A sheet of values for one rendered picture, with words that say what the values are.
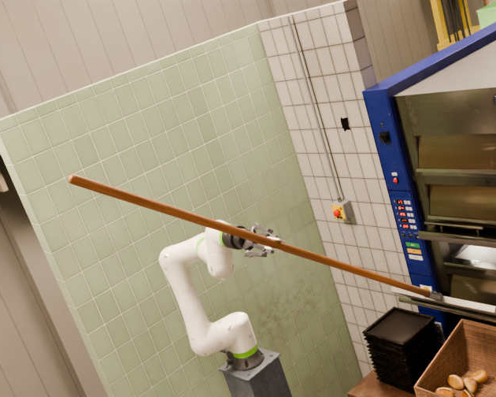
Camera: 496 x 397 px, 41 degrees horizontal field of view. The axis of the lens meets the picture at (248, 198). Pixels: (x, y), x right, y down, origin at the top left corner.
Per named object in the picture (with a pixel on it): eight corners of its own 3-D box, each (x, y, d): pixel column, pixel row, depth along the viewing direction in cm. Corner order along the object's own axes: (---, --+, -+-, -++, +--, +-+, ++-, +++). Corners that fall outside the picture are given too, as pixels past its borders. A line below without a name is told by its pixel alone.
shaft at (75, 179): (69, 183, 183) (72, 172, 184) (65, 182, 186) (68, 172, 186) (429, 297, 286) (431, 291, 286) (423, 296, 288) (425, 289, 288)
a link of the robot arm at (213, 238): (198, 220, 260) (220, 217, 267) (201, 251, 262) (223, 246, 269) (218, 224, 249) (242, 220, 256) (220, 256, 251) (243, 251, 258)
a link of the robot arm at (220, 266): (196, 239, 290) (221, 236, 292) (198, 264, 292) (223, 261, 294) (208, 255, 255) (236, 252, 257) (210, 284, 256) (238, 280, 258)
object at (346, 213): (342, 213, 391) (338, 198, 388) (354, 215, 383) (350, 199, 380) (334, 219, 387) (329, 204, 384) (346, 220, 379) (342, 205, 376)
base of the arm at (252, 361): (213, 361, 320) (209, 350, 318) (235, 344, 329) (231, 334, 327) (248, 374, 300) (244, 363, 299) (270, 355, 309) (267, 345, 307)
